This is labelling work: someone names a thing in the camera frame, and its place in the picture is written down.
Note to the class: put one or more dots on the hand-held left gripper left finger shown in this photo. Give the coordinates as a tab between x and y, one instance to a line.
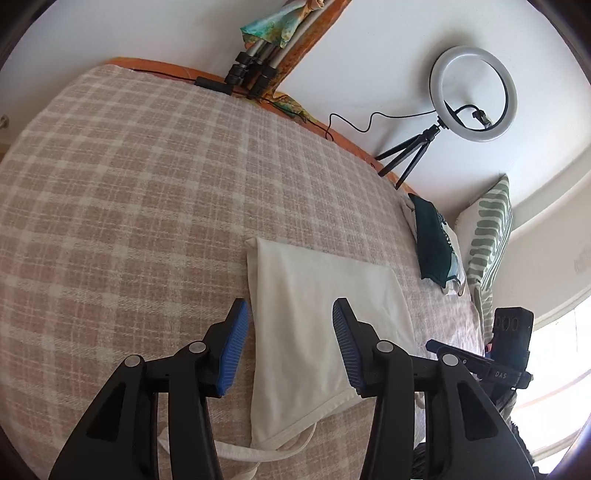
233	346

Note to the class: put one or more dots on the orange patterned cloth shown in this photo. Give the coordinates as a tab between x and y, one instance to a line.
318	32

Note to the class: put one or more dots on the black power adapter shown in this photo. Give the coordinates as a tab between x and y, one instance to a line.
212	85

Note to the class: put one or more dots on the dark teal folded garment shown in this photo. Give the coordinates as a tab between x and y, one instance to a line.
431	240

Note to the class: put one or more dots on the orange bed sheet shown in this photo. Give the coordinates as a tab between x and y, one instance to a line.
138	62

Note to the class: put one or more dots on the green yellow cloth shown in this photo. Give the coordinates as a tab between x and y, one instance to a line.
288	104

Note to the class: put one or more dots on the bright window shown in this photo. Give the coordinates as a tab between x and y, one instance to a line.
563	369

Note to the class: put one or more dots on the silver folded tripod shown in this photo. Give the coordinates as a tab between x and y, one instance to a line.
258	50

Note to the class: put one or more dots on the white tank top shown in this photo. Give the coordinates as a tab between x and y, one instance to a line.
300	300

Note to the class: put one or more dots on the beige plaid blanket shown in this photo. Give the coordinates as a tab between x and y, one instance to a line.
138	207

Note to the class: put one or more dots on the green striped pillow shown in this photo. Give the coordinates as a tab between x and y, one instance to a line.
489	230

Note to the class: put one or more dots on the wall outlet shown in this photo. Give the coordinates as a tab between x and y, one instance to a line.
3	122

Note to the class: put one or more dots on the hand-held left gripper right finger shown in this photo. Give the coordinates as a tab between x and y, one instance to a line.
346	346

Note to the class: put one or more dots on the colourful patterned scarf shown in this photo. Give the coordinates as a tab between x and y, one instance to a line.
272	25

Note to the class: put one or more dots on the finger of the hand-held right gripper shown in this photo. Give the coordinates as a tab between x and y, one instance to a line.
457	356

